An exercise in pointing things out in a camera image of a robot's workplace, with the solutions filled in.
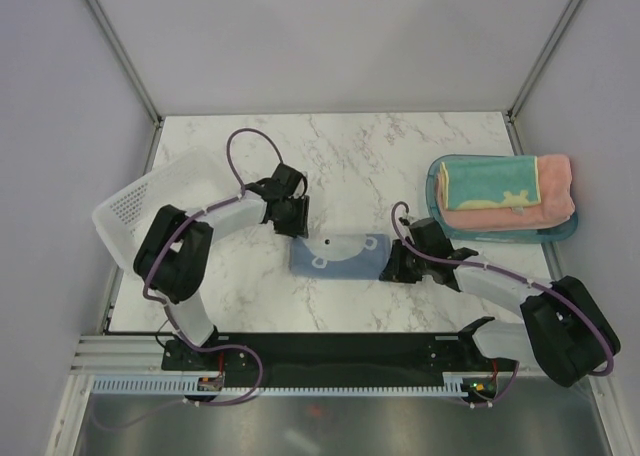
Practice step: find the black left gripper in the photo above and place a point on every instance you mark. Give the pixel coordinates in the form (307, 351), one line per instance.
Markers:
(299, 226)

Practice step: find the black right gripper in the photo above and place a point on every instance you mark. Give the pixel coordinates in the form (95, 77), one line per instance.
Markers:
(393, 270)

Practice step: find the blue towel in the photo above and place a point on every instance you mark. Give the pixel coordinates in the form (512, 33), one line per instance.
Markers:
(360, 257)

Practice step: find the yellow towel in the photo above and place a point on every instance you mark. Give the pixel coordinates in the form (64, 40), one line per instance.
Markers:
(490, 183)

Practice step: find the pink towel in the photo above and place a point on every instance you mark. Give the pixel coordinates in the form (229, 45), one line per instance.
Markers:
(555, 179)

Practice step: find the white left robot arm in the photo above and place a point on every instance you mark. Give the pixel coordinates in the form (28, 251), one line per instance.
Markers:
(173, 257)

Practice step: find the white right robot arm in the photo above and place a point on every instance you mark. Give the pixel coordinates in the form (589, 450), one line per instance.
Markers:
(562, 331)

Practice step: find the white perforated plastic basket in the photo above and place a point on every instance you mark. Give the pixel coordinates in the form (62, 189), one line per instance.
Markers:
(191, 181)

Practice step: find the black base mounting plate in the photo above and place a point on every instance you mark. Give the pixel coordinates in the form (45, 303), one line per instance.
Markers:
(337, 357)

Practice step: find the teal translucent plastic tub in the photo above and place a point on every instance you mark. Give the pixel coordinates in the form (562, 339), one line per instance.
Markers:
(557, 229)

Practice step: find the white slotted cable duct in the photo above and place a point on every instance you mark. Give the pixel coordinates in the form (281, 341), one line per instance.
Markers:
(443, 386)

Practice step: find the aluminium table edge rail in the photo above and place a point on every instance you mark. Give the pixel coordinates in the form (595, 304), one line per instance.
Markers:
(117, 355)

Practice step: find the left aluminium frame post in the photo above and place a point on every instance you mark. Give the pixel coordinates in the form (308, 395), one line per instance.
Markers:
(118, 50)

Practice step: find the aluminium frame post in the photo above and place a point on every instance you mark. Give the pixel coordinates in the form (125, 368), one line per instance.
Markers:
(550, 46)
(118, 50)

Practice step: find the right aluminium frame post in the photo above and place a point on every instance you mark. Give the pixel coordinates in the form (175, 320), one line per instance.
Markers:
(550, 46)

